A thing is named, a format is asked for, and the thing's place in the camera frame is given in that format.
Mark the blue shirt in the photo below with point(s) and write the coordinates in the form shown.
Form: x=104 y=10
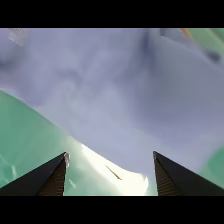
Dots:
x=126 y=93

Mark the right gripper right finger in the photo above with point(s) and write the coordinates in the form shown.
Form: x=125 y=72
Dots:
x=180 y=180

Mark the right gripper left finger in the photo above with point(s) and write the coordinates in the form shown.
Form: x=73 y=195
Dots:
x=43 y=180

